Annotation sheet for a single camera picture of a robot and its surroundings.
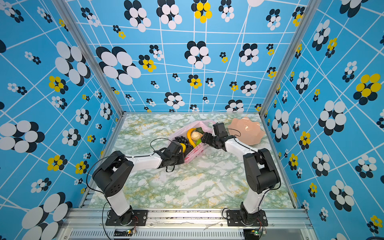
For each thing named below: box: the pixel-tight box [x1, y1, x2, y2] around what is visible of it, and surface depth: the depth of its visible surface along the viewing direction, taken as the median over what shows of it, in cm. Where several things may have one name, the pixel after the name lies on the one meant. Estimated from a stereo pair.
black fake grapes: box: [174, 135, 193, 148], surface depth 101 cm
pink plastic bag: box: [168, 120, 216, 164], surface depth 94 cm
